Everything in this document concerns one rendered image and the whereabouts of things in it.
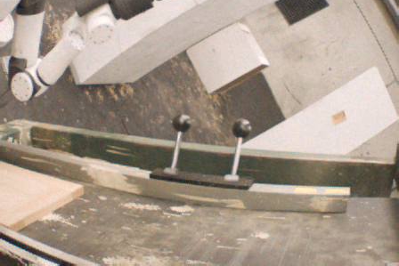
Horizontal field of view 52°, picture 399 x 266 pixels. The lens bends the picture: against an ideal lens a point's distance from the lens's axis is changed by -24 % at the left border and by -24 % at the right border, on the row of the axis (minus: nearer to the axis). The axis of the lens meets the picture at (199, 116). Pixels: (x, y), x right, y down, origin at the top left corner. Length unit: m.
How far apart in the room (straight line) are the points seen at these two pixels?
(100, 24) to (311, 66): 7.99
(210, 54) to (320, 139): 2.05
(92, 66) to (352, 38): 6.16
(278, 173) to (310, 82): 7.72
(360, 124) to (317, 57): 4.60
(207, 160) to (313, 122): 3.26
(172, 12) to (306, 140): 1.87
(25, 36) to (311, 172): 0.78
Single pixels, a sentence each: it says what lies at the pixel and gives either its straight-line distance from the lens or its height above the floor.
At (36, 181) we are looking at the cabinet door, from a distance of 1.02.
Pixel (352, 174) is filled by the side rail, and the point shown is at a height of 1.69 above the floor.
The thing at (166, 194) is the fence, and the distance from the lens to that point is 1.01.
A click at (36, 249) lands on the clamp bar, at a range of 0.58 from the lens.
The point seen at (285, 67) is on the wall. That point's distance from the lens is 8.97.
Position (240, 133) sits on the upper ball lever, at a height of 1.53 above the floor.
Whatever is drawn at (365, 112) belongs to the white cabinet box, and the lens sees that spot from 4.39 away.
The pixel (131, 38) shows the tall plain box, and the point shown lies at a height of 0.58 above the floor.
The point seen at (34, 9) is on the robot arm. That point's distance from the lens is 1.10.
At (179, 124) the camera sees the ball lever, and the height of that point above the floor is 1.44.
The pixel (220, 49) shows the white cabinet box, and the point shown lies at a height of 0.37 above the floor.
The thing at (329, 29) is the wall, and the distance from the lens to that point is 8.89.
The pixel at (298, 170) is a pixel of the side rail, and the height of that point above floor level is 1.57.
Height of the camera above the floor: 1.83
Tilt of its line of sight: 20 degrees down
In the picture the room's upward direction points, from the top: 61 degrees clockwise
